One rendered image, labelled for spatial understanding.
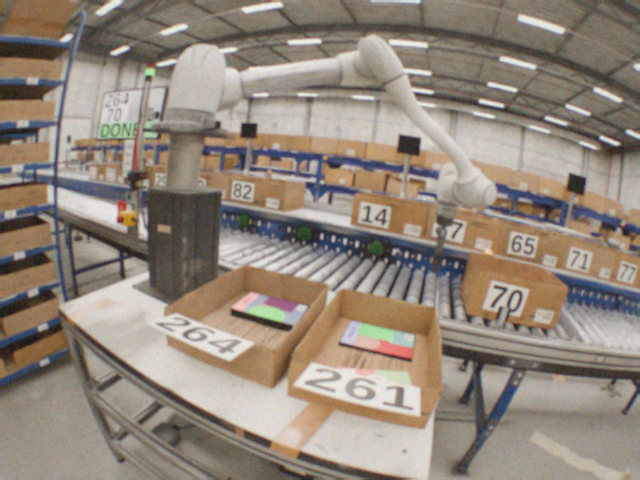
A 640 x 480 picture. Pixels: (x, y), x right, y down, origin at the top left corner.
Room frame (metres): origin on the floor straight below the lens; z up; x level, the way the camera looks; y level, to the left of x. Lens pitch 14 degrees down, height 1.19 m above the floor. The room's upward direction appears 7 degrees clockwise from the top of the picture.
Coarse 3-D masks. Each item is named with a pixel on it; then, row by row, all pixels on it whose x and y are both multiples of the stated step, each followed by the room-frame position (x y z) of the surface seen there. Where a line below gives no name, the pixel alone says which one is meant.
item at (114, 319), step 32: (128, 288) 0.79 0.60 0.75; (96, 320) 0.57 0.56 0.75; (128, 320) 0.61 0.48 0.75; (128, 352) 0.49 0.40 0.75; (160, 352) 0.52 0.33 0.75; (160, 384) 0.42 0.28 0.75; (192, 384) 0.45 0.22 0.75; (224, 384) 0.47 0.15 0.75; (256, 384) 0.49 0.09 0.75; (224, 416) 0.38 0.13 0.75; (256, 416) 0.40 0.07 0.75; (288, 416) 0.41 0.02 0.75; (320, 416) 0.42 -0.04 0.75; (352, 416) 0.43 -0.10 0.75; (320, 448) 0.34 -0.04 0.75; (352, 448) 0.35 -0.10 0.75; (384, 448) 0.35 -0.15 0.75; (416, 448) 0.34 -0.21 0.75
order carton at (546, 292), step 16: (480, 256) 1.20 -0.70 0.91; (480, 272) 0.94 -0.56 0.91; (496, 272) 1.17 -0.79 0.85; (512, 272) 1.15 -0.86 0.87; (528, 272) 1.12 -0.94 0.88; (544, 272) 1.09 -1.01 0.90; (464, 288) 1.12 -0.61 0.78; (480, 288) 0.93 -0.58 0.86; (528, 288) 0.88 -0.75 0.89; (544, 288) 0.86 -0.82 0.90; (560, 288) 0.84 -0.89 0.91; (480, 304) 0.93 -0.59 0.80; (528, 304) 0.87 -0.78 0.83; (544, 304) 0.85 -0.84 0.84; (560, 304) 0.83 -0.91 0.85; (512, 320) 0.88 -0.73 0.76; (528, 320) 0.86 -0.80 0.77
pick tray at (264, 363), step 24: (216, 288) 0.77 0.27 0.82; (240, 288) 0.90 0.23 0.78; (264, 288) 0.90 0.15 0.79; (288, 288) 0.88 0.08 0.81; (312, 288) 0.86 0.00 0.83; (168, 312) 0.55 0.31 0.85; (192, 312) 0.66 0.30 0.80; (216, 312) 0.75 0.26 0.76; (312, 312) 0.70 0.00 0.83; (168, 336) 0.55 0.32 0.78; (240, 336) 0.65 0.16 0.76; (264, 336) 0.67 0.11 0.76; (288, 336) 0.55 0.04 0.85; (216, 360) 0.52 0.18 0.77; (240, 360) 0.50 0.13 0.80; (264, 360) 0.49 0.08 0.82; (288, 360) 0.56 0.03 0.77; (264, 384) 0.49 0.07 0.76
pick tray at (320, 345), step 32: (320, 320) 0.64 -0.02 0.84; (384, 320) 0.79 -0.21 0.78; (416, 320) 0.77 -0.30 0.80; (320, 352) 0.63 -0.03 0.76; (352, 352) 0.64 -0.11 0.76; (416, 352) 0.66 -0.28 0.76; (288, 384) 0.47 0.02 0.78; (416, 384) 0.53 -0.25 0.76; (384, 416) 0.42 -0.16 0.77; (416, 416) 0.40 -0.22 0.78
